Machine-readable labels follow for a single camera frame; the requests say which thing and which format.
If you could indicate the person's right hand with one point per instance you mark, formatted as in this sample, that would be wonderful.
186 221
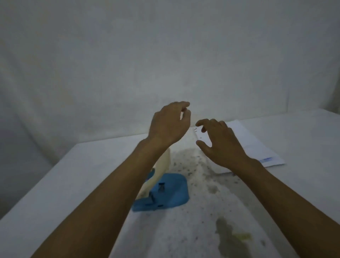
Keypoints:
224 146

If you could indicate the person's left hand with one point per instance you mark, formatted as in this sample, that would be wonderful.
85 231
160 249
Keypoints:
166 125

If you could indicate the person's left thumb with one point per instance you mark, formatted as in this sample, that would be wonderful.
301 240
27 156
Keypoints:
186 120

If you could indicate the person's right thumb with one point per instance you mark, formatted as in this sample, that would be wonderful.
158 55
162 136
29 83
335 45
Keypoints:
203 146

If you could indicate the person's right forearm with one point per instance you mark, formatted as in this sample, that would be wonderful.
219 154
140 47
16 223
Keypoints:
289 210

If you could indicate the person's left forearm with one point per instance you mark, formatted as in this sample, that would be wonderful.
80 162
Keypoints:
106 202

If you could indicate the white paper sheets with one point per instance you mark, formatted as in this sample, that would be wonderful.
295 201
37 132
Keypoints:
256 145

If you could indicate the white backdrop cloth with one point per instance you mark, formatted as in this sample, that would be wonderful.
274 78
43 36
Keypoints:
132 58

